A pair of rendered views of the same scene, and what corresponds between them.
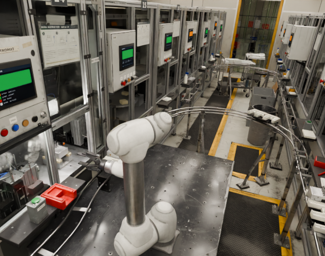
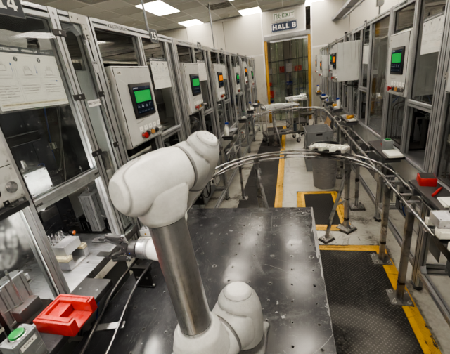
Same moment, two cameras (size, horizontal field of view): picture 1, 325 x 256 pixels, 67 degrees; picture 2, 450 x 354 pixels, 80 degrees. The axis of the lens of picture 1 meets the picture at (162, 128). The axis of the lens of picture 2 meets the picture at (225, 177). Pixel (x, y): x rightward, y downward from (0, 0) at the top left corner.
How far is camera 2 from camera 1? 0.44 m
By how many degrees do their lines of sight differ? 6
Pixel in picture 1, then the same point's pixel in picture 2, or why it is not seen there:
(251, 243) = (363, 311)
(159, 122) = (197, 146)
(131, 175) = (169, 248)
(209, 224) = (309, 300)
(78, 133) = (94, 213)
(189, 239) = (287, 331)
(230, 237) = (332, 310)
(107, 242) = not seen: outside the picture
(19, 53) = not seen: outside the picture
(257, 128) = (323, 168)
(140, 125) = (164, 155)
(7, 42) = not seen: outside the picture
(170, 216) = (250, 303)
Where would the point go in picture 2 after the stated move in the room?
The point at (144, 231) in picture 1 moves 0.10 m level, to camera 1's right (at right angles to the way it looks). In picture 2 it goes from (215, 341) to (247, 334)
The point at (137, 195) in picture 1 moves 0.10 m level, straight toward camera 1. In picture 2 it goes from (188, 281) to (192, 310)
